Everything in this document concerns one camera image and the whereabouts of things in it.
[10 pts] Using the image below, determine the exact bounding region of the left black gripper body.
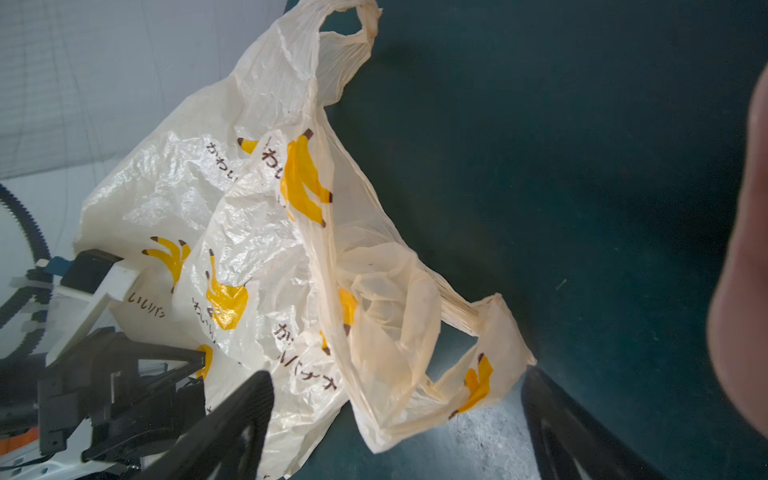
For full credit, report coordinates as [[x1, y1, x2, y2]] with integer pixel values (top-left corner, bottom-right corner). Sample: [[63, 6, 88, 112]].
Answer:
[[37, 328, 206, 463]]

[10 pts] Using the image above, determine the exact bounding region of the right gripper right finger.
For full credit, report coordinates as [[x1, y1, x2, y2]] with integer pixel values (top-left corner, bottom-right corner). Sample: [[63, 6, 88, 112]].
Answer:
[[521, 367, 664, 479]]

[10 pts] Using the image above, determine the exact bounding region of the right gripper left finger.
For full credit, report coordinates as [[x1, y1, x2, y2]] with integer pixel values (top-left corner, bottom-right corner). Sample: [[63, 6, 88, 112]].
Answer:
[[133, 370, 275, 479]]

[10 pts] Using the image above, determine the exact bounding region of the cream banana-print plastic bag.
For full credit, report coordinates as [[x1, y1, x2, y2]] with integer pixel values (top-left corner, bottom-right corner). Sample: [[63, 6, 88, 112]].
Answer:
[[74, 1, 535, 479]]

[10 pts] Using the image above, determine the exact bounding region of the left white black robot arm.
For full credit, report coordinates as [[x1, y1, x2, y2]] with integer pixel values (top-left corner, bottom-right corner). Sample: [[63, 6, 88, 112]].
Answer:
[[1, 190, 205, 476]]

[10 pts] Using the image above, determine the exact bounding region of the pink scalloped fruit bowl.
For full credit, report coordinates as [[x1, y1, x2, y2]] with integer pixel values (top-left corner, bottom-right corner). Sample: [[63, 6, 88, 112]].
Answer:
[[707, 72, 767, 436]]

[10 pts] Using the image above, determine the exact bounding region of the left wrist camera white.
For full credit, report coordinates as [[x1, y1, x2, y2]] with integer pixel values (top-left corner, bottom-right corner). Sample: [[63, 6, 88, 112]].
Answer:
[[8, 248, 142, 367]]

